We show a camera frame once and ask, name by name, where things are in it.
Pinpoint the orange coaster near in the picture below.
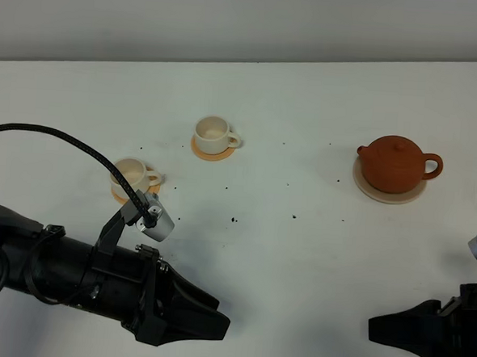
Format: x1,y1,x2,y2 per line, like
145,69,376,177
110,174,161,203

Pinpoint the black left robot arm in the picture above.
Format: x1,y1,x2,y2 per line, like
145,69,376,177
0,205,230,346

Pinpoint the brown clay teapot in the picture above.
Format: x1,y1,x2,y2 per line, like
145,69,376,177
357,135,444,195

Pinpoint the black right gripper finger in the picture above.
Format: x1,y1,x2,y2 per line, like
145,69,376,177
368,300,444,357

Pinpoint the white teacup near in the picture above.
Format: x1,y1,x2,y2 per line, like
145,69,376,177
114,157,163,192

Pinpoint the orange coaster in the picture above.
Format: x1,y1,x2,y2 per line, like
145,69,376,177
110,174,161,203
191,137,234,162

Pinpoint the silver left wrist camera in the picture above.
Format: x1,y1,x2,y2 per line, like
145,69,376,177
136,192,175,242

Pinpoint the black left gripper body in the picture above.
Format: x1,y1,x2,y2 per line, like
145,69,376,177
77,246,168,346

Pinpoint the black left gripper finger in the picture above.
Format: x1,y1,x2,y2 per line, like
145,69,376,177
153,300,230,346
168,266,220,310

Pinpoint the beige round teapot coaster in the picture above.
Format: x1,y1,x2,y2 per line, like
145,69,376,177
352,158,427,205

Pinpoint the orange coaster far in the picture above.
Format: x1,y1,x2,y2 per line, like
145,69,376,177
191,137,234,162

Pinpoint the black braided left cable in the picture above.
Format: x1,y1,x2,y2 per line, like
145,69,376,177
0,121,163,228

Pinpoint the white teacup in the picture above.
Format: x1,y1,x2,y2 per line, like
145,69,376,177
194,115,242,155
114,157,163,192

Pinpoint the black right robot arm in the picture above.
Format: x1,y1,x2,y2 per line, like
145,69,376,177
368,283,477,357

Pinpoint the white teacup far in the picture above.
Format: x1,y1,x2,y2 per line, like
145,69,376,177
194,115,242,155

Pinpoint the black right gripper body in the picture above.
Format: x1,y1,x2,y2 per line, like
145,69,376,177
437,283,477,357

